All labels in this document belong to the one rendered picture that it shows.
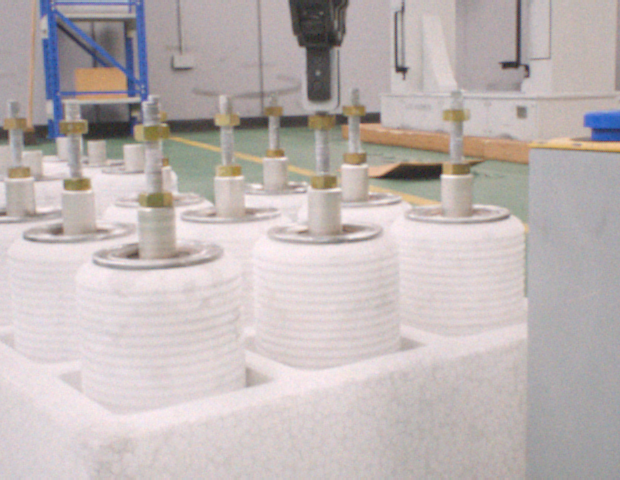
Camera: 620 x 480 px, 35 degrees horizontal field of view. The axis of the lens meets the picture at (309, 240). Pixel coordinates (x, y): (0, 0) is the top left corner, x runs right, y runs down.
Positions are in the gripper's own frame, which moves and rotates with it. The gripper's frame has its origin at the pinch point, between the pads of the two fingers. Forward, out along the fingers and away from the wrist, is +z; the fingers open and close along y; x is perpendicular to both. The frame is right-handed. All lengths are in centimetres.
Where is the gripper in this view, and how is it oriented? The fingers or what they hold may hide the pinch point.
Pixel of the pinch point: (321, 79)
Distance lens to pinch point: 62.0
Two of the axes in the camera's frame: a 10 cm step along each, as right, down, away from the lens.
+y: 1.5, -1.7, 9.7
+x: -9.9, 0.0, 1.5
